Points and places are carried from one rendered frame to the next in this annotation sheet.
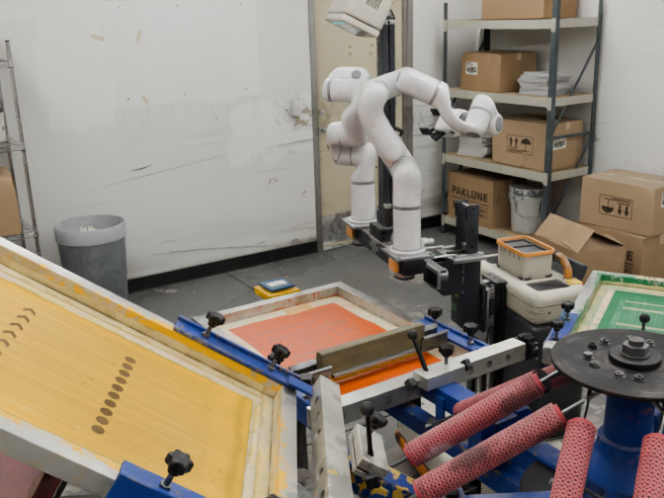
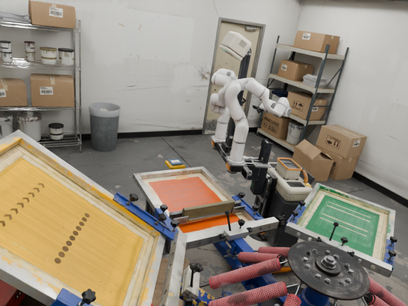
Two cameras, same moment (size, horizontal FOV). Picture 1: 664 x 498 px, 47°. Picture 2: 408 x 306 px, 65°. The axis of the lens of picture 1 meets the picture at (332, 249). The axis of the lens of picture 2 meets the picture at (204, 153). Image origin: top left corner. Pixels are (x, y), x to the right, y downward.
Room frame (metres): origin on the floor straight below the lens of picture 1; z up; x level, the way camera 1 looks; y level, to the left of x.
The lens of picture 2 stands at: (0.32, -0.04, 2.10)
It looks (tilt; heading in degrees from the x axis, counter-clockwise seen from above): 23 degrees down; 1
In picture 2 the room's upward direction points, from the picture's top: 9 degrees clockwise
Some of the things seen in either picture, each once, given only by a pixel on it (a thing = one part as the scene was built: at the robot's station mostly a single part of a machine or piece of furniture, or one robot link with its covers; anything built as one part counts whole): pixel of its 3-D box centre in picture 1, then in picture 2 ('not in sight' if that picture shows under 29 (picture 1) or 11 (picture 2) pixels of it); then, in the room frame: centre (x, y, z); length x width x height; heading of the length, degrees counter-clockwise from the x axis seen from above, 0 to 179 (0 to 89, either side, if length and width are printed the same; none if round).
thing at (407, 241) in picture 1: (410, 228); (238, 150); (2.56, -0.27, 1.21); 0.16 x 0.13 x 0.15; 107
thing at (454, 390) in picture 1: (454, 397); (240, 245); (1.71, -0.29, 1.02); 0.17 x 0.06 x 0.05; 32
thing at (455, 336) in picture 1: (452, 342); (246, 210); (2.13, -0.35, 0.98); 0.30 x 0.05 x 0.07; 32
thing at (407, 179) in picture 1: (406, 183); (241, 130); (2.57, -0.26, 1.37); 0.13 x 0.10 x 0.16; 0
